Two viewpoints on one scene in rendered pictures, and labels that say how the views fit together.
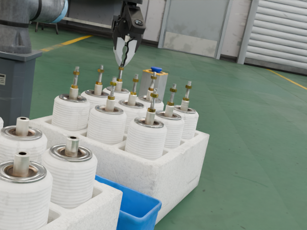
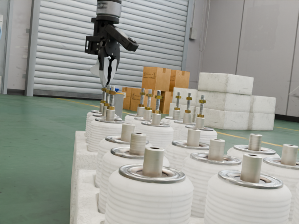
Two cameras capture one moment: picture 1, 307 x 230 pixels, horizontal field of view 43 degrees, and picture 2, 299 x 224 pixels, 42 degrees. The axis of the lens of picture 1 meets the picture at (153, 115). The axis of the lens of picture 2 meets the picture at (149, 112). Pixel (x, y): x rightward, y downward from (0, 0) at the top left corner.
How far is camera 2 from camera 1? 0.73 m
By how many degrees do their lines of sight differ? 36
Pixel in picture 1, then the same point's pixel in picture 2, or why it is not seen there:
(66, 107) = (117, 130)
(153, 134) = (215, 136)
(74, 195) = not seen: hidden behind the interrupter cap
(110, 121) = (170, 133)
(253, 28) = (36, 59)
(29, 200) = not seen: outside the picture
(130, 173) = not seen: hidden behind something
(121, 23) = (107, 42)
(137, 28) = (134, 45)
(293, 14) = (70, 44)
